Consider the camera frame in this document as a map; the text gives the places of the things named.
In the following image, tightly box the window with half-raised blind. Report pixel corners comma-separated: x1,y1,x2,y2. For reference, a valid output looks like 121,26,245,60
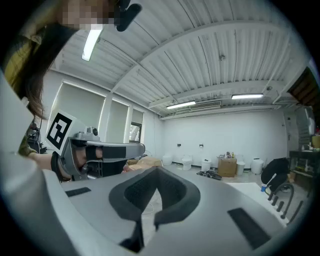
129,108,145,144

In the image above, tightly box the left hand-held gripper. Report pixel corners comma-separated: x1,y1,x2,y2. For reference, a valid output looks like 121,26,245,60
44,109,146,182

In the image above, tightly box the large open cardboard box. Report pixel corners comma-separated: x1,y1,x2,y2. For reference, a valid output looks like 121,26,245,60
126,155,163,172

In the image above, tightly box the white ceiling air vent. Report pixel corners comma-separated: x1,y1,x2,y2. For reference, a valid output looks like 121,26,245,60
189,99,222,111

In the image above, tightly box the person's yellow plaid shirt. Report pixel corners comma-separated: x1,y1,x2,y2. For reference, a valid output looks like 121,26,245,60
3,24,47,101

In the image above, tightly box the black metal table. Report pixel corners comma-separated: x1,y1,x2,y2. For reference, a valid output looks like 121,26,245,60
289,149,320,177

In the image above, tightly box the stainless steel cabinet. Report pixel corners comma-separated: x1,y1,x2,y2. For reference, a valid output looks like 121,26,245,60
294,106,316,145

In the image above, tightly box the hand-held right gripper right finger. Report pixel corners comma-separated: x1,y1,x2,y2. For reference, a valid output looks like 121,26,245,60
153,166,202,231

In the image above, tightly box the white window blind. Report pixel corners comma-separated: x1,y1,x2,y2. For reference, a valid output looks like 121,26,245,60
52,82,106,146
106,99,130,144

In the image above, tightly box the person's face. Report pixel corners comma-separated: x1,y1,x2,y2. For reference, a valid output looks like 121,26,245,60
61,0,118,31

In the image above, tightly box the black head-worn camera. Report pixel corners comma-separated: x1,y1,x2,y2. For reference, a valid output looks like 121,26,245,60
113,0,143,33

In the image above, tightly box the white round container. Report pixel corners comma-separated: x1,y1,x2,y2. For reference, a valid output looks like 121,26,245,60
250,157,265,175

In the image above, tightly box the ceiling light tube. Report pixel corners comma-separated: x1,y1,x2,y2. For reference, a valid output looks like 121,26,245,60
231,93,264,100
166,100,197,110
81,29,104,62

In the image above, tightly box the white toothbrush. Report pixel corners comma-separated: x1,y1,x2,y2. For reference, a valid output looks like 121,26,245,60
264,173,278,187

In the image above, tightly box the person's left forearm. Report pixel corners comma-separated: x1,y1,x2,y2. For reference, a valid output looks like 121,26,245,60
27,151,55,174

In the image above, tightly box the wooden staircase underside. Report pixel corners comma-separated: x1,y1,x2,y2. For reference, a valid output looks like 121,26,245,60
286,66,320,106

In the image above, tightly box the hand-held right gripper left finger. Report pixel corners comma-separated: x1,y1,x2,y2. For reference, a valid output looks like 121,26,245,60
108,166,160,253

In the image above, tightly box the black hand shower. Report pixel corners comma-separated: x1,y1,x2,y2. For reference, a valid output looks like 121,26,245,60
287,199,305,225

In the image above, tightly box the person's left hand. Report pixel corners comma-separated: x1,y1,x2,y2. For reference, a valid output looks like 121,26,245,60
74,146,104,173

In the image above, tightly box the closed cardboard box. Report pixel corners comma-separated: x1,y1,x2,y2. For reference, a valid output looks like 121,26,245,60
217,156,238,178

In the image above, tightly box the black wrist strap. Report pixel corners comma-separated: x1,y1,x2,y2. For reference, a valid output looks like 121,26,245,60
50,151,64,183

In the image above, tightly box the white bin with black lid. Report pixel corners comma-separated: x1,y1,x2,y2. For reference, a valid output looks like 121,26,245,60
201,157,212,172

